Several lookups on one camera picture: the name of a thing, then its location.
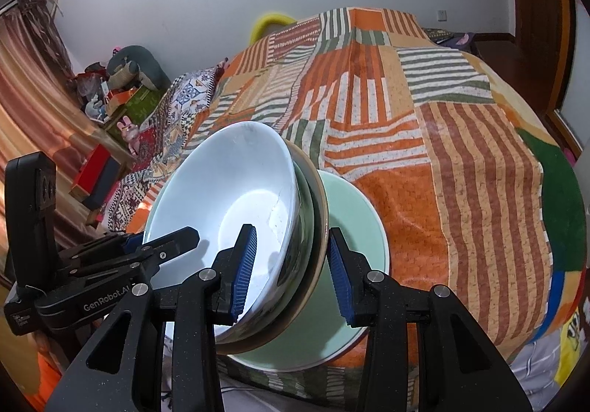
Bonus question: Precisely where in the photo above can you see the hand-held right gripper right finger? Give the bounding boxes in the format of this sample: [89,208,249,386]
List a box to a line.
[328,226,535,412]

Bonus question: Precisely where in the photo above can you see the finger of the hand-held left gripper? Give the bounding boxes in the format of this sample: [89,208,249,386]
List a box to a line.
[68,226,201,278]
[58,232,145,265]

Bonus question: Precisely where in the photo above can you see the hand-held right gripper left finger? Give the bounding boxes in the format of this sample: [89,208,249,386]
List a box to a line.
[44,224,259,412]

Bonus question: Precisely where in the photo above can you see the green plate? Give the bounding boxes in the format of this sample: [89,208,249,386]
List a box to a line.
[221,170,392,372]

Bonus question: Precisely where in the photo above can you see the pink bowl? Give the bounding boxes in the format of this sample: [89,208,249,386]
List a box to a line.
[214,139,330,355]

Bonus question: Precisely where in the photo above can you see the white bowl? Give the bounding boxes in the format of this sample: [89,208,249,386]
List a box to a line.
[142,121,305,341]

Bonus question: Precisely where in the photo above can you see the red box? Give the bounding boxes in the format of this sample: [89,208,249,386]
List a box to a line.
[70,145,127,210]

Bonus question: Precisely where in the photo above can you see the pink bunny toy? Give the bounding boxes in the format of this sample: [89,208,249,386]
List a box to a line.
[117,114,141,155]

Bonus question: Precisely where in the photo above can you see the orange cloth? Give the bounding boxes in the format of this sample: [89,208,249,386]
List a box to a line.
[0,333,60,412]

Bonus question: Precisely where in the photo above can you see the green cardboard box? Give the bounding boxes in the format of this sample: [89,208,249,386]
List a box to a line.
[106,87,169,131]

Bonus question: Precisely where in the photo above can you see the orange box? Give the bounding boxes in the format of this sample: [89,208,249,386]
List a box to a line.
[105,91,139,115]

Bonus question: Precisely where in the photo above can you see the patterned pillow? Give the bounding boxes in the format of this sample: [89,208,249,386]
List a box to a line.
[99,57,231,233]

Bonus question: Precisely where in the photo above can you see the orange striped curtain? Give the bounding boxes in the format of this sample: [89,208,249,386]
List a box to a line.
[0,8,139,284]

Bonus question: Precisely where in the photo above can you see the orange striped patchwork blanket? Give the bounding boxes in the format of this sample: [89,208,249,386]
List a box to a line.
[124,6,554,399]

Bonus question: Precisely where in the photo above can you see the colourful cartoon bedsheet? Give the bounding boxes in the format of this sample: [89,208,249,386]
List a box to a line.
[489,71,590,387]

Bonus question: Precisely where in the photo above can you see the brown patterned curtain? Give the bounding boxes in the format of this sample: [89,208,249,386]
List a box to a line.
[16,0,74,76]

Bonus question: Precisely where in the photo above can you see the yellow foam tube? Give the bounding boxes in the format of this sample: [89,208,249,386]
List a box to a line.
[250,12,296,44]

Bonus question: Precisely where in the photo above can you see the dark backpack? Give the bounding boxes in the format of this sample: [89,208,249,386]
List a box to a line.
[423,27,480,48]

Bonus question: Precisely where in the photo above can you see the white wardrobe door pink hearts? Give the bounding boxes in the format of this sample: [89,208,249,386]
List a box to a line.
[560,0,590,164]

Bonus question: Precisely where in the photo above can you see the wooden door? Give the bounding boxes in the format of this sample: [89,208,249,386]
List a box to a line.
[502,0,577,85]

